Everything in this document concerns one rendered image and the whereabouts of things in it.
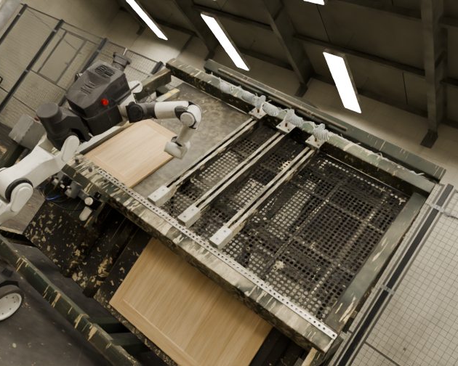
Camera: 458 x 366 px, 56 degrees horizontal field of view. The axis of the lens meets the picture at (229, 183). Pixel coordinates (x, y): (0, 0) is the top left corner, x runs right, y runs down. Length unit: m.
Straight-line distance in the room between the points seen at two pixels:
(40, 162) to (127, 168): 0.62
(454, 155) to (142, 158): 5.55
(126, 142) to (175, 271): 0.96
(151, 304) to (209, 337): 0.40
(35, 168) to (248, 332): 1.40
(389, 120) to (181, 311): 5.92
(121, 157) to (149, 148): 0.19
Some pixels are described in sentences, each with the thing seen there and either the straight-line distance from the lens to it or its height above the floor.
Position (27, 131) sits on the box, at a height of 0.85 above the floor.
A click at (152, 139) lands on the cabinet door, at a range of 2.99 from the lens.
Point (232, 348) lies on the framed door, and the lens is 2.46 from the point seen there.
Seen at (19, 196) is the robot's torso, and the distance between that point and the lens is 2.36.
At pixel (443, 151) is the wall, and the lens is 7.49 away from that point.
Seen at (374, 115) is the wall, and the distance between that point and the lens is 7.89.
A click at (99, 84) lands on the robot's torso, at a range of 2.40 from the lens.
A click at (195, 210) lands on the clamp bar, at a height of 1.01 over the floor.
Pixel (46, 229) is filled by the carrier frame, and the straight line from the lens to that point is 3.19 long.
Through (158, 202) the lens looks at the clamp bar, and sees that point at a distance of 2.53.
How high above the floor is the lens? 1.07
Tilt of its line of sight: 4 degrees up
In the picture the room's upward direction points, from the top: 33 degrees clockwise
